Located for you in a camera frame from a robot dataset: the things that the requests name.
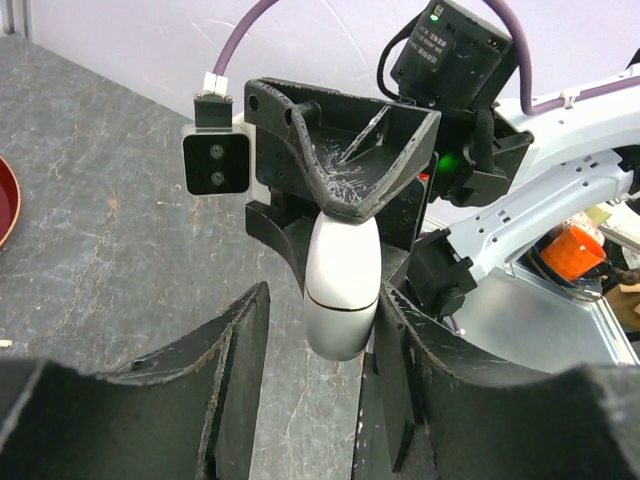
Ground orange mug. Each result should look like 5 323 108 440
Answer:
541 225 606 281

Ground white charging case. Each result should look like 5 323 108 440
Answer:
303 213 382 362

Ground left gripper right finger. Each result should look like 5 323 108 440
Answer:
351 283 639 479

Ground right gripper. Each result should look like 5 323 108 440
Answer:
244 78 530 284

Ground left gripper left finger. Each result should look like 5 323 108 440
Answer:
1 282 270 479

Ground red round tray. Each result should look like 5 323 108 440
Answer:
0 158 22 247

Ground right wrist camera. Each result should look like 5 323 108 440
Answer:
181 93 252 196

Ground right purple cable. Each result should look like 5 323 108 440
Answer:
202 0 640 111

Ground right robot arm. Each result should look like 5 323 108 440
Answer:
244 1 639 337

